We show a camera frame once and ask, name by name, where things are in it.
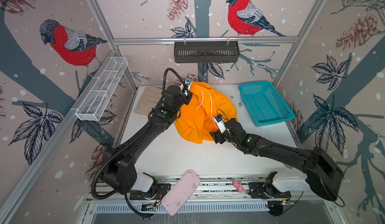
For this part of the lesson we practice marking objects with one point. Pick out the orange shorts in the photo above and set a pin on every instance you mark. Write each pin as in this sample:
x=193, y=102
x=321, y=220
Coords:
x=196, y=119

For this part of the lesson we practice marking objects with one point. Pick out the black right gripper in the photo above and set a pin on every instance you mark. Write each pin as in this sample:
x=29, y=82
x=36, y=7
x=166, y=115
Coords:
x=216, y=134

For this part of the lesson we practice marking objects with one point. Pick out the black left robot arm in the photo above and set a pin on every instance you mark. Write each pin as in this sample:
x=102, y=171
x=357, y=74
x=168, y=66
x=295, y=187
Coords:
x=118, y=164

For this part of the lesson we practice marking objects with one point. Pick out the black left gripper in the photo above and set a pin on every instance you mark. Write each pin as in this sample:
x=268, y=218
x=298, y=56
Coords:
x=188, y=98

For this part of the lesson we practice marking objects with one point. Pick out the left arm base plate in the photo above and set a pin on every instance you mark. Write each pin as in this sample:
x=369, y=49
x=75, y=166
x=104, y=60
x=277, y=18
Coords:
x=155, y=193

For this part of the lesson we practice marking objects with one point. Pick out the black hanging wire basket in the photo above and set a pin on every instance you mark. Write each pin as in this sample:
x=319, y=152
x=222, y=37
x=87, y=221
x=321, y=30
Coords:
x=206, y=52

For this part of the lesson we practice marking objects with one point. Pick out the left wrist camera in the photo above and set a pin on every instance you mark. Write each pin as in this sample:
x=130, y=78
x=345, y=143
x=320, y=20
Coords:
x=186, y=85

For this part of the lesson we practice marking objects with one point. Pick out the aluminium horizontal frame bar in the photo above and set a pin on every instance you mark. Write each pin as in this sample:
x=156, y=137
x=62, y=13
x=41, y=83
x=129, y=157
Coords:
x=166, y=41

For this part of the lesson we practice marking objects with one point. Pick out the beige drawstring shorts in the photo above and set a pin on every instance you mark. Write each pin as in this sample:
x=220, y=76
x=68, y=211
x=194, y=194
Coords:
x=148, y=100

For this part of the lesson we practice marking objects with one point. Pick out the teal plastic basket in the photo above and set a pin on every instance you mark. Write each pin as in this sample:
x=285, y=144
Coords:
x=264, y=104

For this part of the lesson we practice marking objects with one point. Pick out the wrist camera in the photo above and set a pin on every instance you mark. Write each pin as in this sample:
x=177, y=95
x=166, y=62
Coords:
x=220, y=122
x=186, y=85

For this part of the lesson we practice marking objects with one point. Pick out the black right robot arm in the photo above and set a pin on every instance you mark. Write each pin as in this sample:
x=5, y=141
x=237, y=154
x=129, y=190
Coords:
x=323, y=175

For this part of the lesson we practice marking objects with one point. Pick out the white wire mesh shelf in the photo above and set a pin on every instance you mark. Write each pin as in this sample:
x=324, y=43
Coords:
x=99, y=96

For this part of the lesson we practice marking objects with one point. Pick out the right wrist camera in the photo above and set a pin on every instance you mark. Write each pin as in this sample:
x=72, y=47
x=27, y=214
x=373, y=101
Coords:
x=220, y=122

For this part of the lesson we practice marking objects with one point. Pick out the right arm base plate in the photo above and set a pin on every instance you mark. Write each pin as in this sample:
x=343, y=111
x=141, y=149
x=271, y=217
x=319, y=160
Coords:
x=266, y=190

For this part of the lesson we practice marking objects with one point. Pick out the pink flat case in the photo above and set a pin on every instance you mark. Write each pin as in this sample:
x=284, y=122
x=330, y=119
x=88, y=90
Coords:
x=180, y=193

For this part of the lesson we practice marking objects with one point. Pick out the small pink crumpled object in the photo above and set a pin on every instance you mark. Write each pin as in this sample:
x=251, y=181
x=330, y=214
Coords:
x=238, y=186

